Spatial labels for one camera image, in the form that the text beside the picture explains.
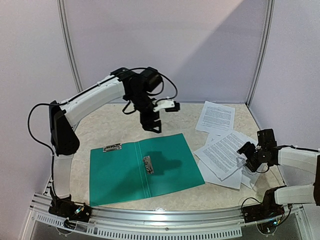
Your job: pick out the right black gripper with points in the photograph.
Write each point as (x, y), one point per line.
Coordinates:
(250, 153)

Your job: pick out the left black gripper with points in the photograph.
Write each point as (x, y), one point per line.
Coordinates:
(145, 121)

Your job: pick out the printed paper sheet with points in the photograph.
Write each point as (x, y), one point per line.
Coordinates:
(249, 178)
(233, 181)
(220, 155)
(216, 118)

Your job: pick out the green file folder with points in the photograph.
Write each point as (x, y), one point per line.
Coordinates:
(140, 170)

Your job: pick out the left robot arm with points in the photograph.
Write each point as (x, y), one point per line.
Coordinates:
(121, 83)

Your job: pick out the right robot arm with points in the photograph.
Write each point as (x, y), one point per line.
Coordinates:
(297, 157)

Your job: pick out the folder spine metal clip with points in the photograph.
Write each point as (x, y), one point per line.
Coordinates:
(148, 165)

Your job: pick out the folder cover metal clip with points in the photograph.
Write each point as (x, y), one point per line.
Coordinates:
(112, 147)

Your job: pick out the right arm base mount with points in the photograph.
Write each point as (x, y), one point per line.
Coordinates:
(262, 211)

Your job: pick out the aluminium front rail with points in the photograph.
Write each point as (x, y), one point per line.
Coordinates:
(124, 224)

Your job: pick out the left aluminium frame post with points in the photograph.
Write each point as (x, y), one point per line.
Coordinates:
(62, 11)

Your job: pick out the aluminium frame post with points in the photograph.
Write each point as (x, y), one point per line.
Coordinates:
(62, 11)
(262, 51)

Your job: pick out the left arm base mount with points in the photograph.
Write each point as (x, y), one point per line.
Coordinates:
(72, 210)

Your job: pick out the right aluminium frame post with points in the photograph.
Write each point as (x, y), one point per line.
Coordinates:
(262, 51)

